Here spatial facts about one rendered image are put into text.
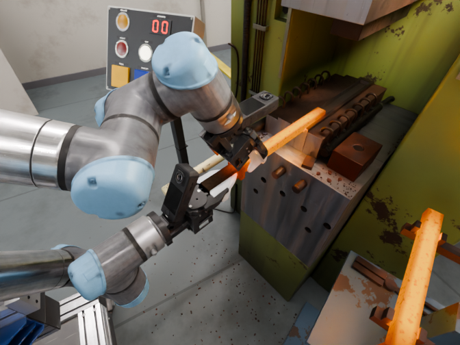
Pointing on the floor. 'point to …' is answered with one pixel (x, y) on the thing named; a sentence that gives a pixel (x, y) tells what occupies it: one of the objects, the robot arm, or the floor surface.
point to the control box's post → (179, 140)
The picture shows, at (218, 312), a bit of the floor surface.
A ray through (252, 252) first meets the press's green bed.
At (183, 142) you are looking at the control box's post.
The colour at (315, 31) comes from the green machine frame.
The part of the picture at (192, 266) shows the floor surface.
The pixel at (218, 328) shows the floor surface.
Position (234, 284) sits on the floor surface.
